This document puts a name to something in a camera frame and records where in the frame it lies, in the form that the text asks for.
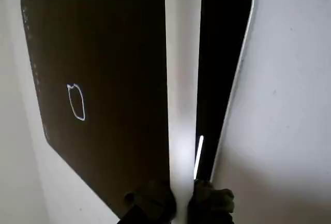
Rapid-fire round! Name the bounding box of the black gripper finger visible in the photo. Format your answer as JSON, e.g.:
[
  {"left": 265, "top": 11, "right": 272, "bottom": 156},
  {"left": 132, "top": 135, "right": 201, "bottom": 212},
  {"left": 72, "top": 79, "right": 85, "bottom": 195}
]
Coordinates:
[
  {"left": 186, "top": 180, "right": 235, "bottom": 224},
  {"left": 117, "top": 178, "right": 178, "bottom": 224}
]

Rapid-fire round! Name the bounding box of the white stylus pencil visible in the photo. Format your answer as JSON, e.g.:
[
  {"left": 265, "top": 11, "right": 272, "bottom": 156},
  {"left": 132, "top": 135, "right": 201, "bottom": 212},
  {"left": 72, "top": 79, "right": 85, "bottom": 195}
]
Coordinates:
[{"left": 164, "top": 0, "right": 203, "bottom": 224}]

